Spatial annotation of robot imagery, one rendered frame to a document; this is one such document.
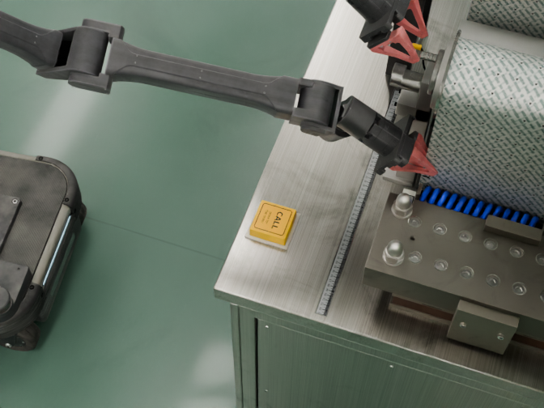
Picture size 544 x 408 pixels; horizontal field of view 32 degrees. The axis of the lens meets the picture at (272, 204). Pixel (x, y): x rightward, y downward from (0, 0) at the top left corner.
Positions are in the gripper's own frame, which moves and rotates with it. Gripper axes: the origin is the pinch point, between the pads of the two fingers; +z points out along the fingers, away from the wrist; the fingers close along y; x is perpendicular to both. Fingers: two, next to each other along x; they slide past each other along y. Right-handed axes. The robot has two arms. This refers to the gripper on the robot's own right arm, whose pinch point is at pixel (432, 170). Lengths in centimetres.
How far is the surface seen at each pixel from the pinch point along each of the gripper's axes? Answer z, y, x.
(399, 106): -10.3, -7.1, 0.7
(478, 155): 1.7, 0.3, 10.1
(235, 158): 0, -62, -124
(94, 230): -27, -23, -139
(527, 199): 14.7, 0.3, 8.0
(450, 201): 5.4, 3.2, -0.5
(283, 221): -13.2, 9.8, -24.5
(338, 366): 11.2, 25.6, -33.1
